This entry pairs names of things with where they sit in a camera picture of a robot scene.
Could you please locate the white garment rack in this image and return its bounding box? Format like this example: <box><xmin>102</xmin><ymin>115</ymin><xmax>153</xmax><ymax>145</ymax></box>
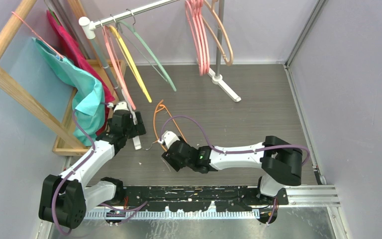
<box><xmin>79</xmin><ymin>0</ymin><xmax>241</xmax><ymax>103</ymax></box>

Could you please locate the green plastic hanger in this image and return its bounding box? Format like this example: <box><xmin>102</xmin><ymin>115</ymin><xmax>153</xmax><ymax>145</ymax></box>
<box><xmin>115</xmin><ymin>20</ymin><xmax>177</xmax><ymax>92</ymax></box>

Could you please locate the beige plastic hanger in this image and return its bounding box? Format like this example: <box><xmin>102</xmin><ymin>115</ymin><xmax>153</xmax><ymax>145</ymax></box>
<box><xmin>202</xmin><ymin>0</ymin><xmax>234</xmax><ymax>66</ymax></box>

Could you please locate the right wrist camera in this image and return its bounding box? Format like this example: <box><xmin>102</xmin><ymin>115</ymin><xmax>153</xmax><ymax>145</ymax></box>
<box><xmin>158</xmin><ymin>130</ymin><xmax>180</xmax><ymax>151</ymax></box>

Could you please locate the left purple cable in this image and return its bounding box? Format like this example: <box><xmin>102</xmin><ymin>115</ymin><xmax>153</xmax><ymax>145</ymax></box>
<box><xmin>51</xmin><ymin>100</ymin><xmax>148</xmax><ymax>236</ymax></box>

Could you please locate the thin pink wire hanger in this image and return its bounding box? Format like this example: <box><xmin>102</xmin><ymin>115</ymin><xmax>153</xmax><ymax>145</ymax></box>
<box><xmin>102</xmin><ymin>26</ymin><xmax>136</xmax><ymax>110</ymax></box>

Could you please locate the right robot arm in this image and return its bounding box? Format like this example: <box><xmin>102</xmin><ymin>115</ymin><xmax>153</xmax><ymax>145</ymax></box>
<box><xmin>155</xmin><ymin>124</ymin><xmax>310</xmax><ymax>205</ymax></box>

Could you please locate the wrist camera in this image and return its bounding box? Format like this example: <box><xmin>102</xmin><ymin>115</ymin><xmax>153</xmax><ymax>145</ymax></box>
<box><xmin>158</xmin><ymin>130</ymin><xmax>180</xmax><ymax>151</ymax></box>
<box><xmin>113</xmin><ymin>101</ymin><xmax>130</xmax><ymax>113</ymax></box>

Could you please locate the pink plastic hanger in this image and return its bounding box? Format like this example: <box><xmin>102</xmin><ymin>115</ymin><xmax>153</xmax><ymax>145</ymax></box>
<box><xmin>197</xmin><ymin>0</ymin><xmax>210</xmax><ymax>74</ymax></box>
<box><xmin>190</xmin><ymin>0</ymin><xmax>208</xmax><ymax>75</ymax></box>
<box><xmin>185</xmin><ymin>0</ymin><xmax>203</xmax><ymax>76</ymax></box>

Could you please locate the yellow plastic hanger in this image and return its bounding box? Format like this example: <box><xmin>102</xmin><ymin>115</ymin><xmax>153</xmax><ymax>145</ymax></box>
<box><xmin>108</xmin><ymin>25</ymin><xmax>152</xmax><ymax>103</ymax></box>

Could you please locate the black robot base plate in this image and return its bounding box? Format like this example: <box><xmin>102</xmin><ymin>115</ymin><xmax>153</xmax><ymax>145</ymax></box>
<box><xmin>102</xmin><ymin>186</ymin><xmax>289</xmax><ymax>224</ymax></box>

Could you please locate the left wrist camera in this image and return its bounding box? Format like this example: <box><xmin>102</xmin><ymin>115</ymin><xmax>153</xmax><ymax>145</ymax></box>
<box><xmin>113</xmin><ymin>101</ymin><xmax>130</xmax><ymax>113</ymax></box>

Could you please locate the wooden drying rack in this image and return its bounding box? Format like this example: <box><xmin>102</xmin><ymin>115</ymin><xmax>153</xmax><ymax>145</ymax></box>
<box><xmin>0</xmin><ymin>0</ymin><xmax>127</xmax><ymax>156</ymax></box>

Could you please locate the pink red cloth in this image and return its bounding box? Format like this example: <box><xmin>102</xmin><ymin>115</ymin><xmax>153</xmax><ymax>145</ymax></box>
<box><xmin>46</xmin><ymin>10</ymin><xmax>115</xmax><ymax>136</ymax></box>

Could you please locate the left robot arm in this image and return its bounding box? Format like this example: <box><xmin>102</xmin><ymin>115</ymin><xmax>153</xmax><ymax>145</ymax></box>
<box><xmin>38</xmin><ymin>108</ymin><xmax>146</xmax><ymax>230</ymax></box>

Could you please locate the teal cloth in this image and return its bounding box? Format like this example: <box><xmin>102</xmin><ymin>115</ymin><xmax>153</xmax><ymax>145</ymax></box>
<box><xmin>32</xmin><ymin>37</ymin><xmax>105</xmax><ymax>146</ymax></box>

